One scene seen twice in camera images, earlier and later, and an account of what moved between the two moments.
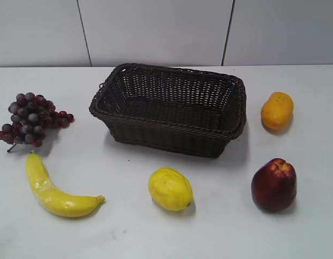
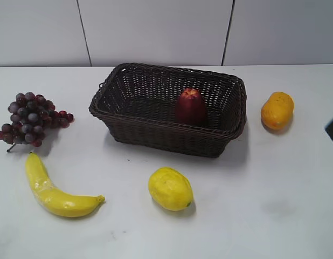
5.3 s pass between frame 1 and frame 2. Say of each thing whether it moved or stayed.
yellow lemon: stayed
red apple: moved
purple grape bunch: stayed
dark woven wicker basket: stayed
